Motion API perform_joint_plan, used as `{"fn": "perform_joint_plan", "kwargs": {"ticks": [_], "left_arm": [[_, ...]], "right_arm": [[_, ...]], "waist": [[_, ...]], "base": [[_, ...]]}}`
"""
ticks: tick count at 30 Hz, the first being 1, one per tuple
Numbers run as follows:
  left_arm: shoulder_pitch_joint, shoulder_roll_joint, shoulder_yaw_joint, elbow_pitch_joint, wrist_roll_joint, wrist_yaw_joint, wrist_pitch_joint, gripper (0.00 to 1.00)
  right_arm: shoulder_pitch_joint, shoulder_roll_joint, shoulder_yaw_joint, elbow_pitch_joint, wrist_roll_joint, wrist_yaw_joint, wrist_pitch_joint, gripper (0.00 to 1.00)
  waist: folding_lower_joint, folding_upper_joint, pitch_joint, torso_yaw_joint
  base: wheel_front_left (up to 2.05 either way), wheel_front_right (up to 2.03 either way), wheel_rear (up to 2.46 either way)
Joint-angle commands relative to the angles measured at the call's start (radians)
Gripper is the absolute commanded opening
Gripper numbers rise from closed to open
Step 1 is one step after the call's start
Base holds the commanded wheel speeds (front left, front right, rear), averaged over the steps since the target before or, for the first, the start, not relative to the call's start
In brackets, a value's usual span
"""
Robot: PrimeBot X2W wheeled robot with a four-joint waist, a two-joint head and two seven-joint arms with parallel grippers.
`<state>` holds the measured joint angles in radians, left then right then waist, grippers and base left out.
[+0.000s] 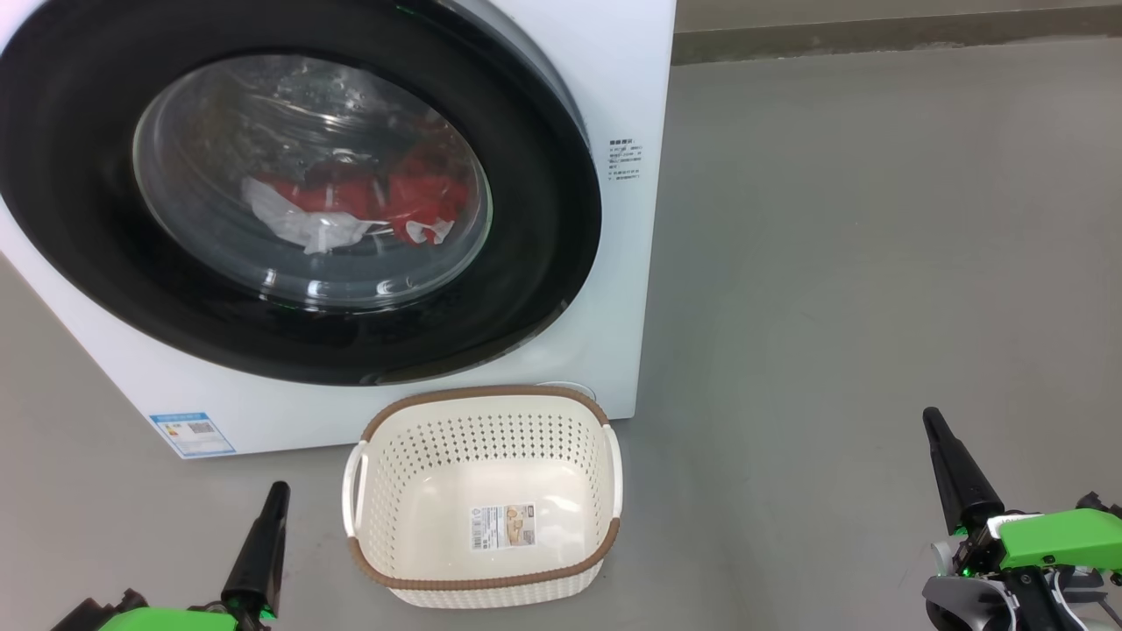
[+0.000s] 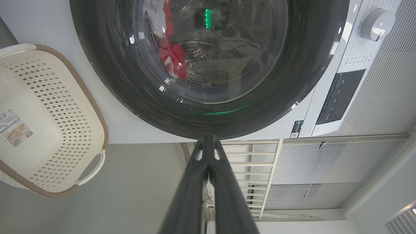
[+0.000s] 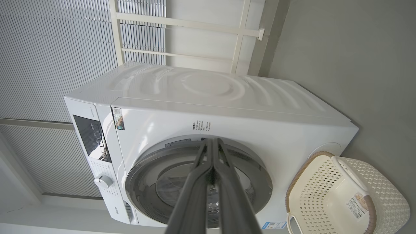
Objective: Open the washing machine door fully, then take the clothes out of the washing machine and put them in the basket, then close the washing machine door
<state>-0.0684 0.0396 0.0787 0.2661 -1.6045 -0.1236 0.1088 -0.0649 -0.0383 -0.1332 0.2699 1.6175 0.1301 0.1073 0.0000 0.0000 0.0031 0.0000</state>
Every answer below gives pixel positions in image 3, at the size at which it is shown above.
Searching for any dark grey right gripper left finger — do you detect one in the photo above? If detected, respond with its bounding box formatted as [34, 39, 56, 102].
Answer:
[165, 139, 214, 234]

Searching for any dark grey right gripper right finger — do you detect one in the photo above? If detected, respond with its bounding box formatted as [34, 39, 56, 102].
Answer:
[214, 138, 262, 234]

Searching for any round glass washer door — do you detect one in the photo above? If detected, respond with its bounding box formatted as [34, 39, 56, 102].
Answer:
[125, 138, 273, 228]

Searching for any cream plastic laundry basket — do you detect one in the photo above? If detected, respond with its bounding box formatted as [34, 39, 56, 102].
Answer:
[285, 151, 410, 234]

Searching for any white front-load washing machine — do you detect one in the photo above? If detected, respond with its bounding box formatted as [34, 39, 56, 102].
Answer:
[64, 61, 359, 229]

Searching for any black washing machine display panel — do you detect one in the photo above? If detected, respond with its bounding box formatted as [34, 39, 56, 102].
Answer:
[73, 115, 112, 163]

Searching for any product label sticker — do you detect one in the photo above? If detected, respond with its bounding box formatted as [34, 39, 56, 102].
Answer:
[346, 192, 370, 220]

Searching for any white Hisense detergent drawer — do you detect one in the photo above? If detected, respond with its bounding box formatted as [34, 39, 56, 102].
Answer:
[110, 195, 139, 225]

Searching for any white round control knob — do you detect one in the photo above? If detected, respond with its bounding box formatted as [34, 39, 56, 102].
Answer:
[94, 175, 113, 189]

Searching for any dark rectangular promo sticker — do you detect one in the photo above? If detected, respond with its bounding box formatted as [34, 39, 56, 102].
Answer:
[111, 107, 125, 131]

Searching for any grey slatted window blind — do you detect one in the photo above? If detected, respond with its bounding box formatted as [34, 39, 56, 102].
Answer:
[0, 125, 103, 198]
[0, 0, 166, 123]

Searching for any cream metal window railing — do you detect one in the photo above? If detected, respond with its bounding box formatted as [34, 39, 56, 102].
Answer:
[109, 0, 265, 74]

